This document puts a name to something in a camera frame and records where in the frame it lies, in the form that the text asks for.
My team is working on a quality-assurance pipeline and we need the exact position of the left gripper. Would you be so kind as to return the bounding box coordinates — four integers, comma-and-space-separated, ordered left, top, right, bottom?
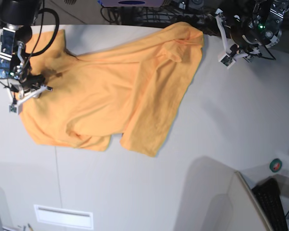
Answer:
227, 15, 262, 60

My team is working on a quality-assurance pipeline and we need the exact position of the black keyboard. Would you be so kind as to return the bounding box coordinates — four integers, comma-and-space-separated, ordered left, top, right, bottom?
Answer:
252, 178, 288, 231

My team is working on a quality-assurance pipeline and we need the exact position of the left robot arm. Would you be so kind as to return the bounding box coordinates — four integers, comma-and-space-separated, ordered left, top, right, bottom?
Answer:
227, 0, 289, 62

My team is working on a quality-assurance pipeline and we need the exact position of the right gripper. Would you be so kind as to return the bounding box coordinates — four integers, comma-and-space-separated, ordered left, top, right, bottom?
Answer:
5, 74, 53, 100

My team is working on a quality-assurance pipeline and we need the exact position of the yellow orange t-shirt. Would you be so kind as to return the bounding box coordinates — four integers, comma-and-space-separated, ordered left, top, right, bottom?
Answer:
20, 22, 204, 157

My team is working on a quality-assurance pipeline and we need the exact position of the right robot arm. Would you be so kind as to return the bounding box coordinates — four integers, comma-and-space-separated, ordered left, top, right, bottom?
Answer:
0, 0, 60, 100

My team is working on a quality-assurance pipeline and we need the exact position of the white partition board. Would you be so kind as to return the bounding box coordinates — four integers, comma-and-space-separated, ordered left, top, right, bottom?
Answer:
227, 171, 273, 231

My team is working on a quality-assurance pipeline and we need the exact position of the green tape roll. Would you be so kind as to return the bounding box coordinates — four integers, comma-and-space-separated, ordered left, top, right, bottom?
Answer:
269, 158, 283, 173

